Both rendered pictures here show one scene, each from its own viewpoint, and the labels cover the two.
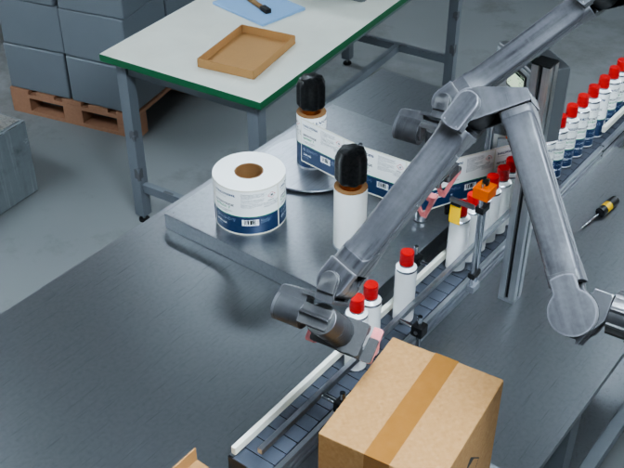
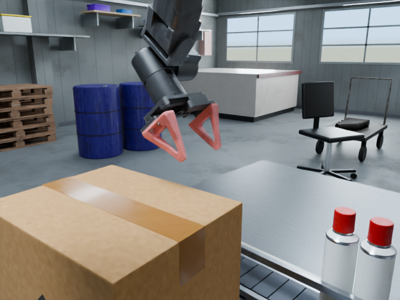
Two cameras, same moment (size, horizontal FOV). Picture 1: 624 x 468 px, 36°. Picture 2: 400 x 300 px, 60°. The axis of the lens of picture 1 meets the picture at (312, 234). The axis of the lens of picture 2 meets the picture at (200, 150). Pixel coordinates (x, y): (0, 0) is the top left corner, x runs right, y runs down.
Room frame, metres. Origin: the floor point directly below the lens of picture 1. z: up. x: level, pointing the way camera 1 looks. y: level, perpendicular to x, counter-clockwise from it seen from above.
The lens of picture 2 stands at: (1.44, -0.64, 1.33)
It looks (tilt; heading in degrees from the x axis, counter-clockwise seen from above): 15 degrees down; 97
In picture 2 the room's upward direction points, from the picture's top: straight up
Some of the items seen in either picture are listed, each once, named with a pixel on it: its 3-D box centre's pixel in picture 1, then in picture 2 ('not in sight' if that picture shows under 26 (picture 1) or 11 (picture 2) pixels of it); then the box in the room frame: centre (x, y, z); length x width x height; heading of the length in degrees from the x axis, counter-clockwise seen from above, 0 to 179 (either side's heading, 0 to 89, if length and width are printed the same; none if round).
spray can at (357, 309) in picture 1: (356, 331); (338, 265); (1.62, -0.10, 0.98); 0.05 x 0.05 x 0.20
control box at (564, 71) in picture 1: (527, 91); not in sight; (2.01, -0.50, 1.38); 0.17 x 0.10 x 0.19; 18
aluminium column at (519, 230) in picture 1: (526, 188); not in sight; (1.92, -0.51, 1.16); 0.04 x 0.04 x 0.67; 52
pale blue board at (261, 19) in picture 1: (258, 6); not in sight; (3.85, 0.22, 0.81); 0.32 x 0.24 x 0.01; 44
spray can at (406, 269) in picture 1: (405, 285); not in sight; (1.78, -0.22, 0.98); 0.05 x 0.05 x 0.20
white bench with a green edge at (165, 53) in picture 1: (311, 73); not in sight; (4.02, 0.00, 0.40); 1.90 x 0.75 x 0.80; 148
